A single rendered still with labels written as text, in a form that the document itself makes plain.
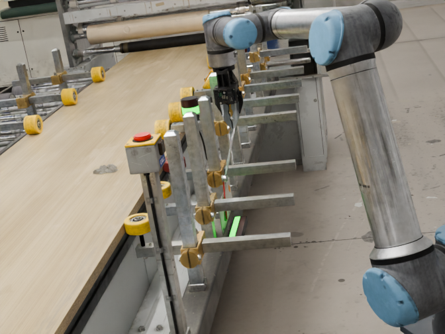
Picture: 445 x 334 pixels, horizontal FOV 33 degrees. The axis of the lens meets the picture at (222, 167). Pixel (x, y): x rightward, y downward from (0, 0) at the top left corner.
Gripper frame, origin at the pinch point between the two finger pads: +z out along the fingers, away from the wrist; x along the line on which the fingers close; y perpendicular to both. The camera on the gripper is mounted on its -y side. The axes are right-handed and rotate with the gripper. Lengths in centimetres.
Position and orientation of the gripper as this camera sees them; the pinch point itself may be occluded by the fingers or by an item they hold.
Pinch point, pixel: (232, 124)
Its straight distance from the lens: 246.5
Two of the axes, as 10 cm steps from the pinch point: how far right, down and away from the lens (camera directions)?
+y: -1.3, 3.4, -9.3
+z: 1.4, 9.4, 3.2
